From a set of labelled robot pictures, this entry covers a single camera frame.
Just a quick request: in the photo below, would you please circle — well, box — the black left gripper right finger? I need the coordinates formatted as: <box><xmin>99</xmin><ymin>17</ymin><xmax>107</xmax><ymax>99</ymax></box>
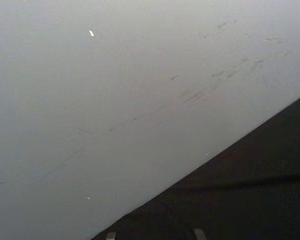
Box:
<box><xmin>193</xmin><ymin>228</ymin><xmax>207</xmax><ymax>240</ymax></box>

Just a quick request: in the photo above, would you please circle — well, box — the black table cloth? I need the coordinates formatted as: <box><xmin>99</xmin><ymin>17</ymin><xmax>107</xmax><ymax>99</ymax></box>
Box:
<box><xmin>90</xmin><ymin>91</ymin><xmax>300</xmax><ymax>240</ymax></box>

